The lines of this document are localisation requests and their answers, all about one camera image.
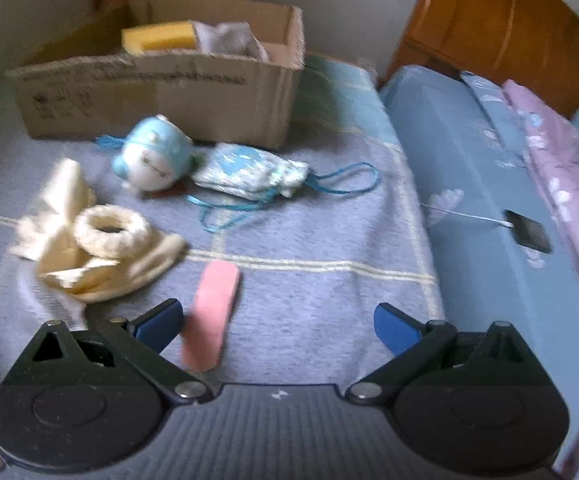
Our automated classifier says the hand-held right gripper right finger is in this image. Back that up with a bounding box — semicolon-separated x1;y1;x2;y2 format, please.
345;302;525;406

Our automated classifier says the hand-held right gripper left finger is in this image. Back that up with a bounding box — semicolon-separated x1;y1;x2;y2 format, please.
32;298;210;403

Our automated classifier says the pink sponge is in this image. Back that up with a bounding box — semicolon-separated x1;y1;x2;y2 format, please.
180;260;241;372

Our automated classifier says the cream fluffy ring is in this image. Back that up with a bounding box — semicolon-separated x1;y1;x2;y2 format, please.
73;204;151;259

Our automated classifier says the cream cloth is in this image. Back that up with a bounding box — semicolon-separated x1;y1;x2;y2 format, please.
10;157;188;303

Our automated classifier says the blue and white plush toy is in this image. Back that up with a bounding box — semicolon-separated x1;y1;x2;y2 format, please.
112;115;201;195

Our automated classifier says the blue patterned sachet with tassel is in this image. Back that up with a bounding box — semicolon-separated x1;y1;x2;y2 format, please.
94;132;380;233

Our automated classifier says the brown cardboard box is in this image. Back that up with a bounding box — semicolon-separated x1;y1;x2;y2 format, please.
6;0;306;151

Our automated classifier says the grey plaid blanket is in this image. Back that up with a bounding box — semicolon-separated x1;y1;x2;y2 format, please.
0;55;445;461

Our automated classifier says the black phone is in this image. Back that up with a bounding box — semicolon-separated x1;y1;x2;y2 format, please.
503;209;553;255

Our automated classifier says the blue floral bedsheet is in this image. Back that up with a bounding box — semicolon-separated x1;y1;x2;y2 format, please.
379;65;579;461

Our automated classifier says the purple floral pillow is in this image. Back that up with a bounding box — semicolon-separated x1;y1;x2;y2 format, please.
502;79;579;311

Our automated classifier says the teal sheet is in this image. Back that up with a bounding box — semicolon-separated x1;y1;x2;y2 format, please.
299;52;385;126

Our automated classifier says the yellow sponge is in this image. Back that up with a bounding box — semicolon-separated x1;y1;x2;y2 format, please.
121;20;201;54

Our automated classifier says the grey fabric pouch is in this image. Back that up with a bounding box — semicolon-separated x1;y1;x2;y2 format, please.
194;21;270;61

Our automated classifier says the wooden headboard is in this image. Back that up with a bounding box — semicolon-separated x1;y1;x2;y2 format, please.
379;0;579;123

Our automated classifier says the white cable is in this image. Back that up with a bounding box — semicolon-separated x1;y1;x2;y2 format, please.
422;202;513;227

